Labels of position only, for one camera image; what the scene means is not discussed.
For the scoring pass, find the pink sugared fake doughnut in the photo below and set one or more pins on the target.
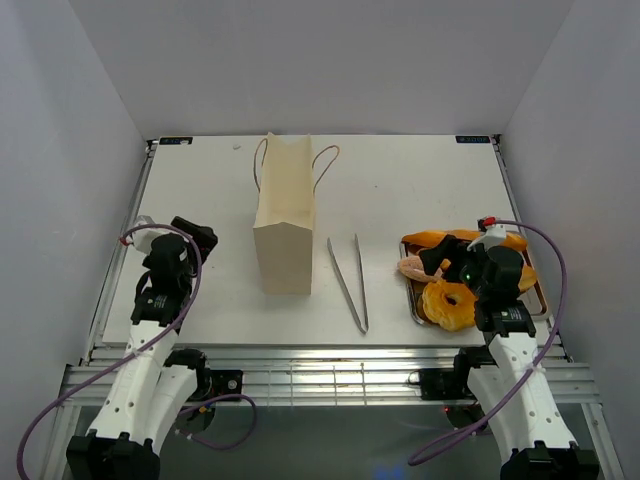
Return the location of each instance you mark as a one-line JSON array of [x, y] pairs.
[[412, 268]]

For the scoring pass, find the aluminium frame rail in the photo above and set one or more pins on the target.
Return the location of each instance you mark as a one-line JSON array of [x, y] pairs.
[[334, 377]]

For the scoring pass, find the ring shaped fake bread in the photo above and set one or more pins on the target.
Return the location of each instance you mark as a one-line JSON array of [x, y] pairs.
[[449, 305]]

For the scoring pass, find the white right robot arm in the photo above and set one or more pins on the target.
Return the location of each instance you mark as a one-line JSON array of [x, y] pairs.
[[505, 375]]

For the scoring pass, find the long baguette fake bread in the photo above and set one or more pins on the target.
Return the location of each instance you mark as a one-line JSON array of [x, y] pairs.
[[431, 238]]

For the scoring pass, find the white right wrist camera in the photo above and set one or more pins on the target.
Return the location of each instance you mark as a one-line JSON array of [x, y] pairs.
[[492, 234]]

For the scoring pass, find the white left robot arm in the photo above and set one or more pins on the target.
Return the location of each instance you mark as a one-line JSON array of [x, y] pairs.
[[154, 380]]

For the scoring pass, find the beige paper bag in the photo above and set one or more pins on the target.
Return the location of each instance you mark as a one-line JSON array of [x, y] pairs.
[[284, 223]]

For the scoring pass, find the golden oval fake loaf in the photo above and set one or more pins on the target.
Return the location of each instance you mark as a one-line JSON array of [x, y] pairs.
[[528, 278]]

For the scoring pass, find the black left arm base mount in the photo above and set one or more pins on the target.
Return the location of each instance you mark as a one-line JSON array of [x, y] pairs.
[[213, 383]]

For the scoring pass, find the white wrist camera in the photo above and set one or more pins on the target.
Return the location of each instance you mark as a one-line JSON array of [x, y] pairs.
[[141, 240], [492, 234]]

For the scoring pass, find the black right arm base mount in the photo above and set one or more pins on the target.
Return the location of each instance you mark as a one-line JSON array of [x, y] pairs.
[[439, 384]]

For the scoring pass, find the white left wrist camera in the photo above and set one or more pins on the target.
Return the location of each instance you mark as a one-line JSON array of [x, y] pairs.
[[141, 240]]

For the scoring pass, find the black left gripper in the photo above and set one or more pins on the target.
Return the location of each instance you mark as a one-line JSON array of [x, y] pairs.
[[203, 236]]

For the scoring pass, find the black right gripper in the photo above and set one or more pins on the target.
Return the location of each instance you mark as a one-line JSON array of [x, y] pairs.
[[453, 249]]

